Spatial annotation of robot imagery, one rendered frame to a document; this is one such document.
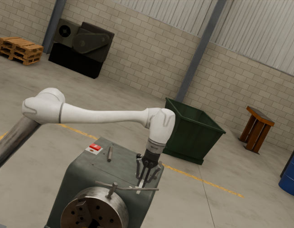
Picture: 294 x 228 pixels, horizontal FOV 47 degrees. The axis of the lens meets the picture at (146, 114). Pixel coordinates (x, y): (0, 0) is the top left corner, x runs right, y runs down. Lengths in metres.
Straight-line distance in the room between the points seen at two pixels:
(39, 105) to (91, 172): 0.48
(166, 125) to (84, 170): 0.53
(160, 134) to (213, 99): 10.36
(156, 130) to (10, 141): 0.75
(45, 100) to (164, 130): 0.56
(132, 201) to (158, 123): 0.46
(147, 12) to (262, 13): 3.76
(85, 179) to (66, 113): 0.42
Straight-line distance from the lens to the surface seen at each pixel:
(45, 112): 1.57
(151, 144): 1.60
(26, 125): 1.79
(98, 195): 1.67
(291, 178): 7.89
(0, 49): 9.49
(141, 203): 1.79
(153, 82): 11.67
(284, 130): 12.77
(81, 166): 1.84
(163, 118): 1.55
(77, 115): 1.56
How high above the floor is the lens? 2.04
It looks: 13 degrees down
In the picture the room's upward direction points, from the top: 23 degrees clockwise
